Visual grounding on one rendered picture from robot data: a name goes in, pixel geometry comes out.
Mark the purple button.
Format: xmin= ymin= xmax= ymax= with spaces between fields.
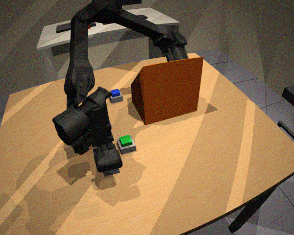
xmin=103 ymin=168 xmax=120 ymax=176

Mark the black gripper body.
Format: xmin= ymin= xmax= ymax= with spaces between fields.
xmin=88 ymin=119 xmax=123 ymax=173

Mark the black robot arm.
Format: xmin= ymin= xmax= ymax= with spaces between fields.
xmin=52 ymin=0 xmax=189 ymax=155

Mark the green button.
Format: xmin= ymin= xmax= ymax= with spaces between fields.
xmin=117 ymin=135 xmax=136 ymax=154

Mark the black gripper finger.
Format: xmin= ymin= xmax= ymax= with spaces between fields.
xmin=93 ymin=148 xmax=98 ymax=155

